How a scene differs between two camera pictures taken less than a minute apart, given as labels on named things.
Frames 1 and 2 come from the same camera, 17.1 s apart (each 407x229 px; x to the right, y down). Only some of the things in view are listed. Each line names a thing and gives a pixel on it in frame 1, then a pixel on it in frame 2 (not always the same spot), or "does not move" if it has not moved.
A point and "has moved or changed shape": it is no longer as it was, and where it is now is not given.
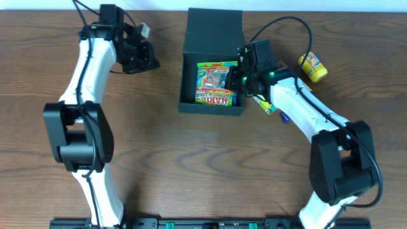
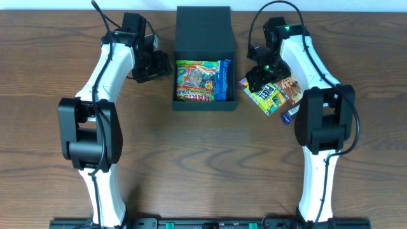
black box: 213,35 has moved or changed shape
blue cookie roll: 234,100 to 221,81
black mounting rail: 205,223 does not move
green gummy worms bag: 212,81 to 194,80
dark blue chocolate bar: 285,117 does not move
